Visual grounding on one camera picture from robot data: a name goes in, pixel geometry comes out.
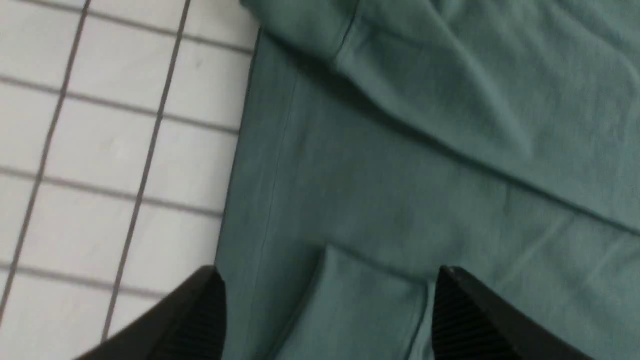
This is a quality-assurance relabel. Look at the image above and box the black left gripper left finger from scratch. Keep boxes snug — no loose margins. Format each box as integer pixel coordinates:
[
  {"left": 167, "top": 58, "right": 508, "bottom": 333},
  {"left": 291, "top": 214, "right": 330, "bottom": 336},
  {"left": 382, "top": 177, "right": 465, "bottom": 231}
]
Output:
[{"left": 80, "top": 266, "right": 227, "bottom": 360}]

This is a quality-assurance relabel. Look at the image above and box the white grid-patterned table cloth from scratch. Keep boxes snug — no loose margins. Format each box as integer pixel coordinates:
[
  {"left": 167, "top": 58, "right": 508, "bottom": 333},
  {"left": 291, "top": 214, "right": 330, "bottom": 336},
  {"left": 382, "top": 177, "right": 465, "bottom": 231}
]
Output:
[{"left": 0, "top": 0, "right": 258, "bottom": 360}]

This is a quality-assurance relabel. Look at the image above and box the green long-sleeved shirt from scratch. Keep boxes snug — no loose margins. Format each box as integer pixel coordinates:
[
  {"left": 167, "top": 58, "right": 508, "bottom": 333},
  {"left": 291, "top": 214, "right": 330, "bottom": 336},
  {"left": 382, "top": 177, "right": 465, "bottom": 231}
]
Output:
[{"left": 215, "top": 0, "right": 640, "bottom": 360}]

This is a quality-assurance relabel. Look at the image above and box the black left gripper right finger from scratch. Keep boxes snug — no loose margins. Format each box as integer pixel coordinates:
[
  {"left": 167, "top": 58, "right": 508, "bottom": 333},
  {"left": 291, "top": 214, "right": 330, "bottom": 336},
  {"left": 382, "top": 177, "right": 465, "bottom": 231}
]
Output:
[{"left": 431, "top": 266, "right": 588, "bottom": 360}]

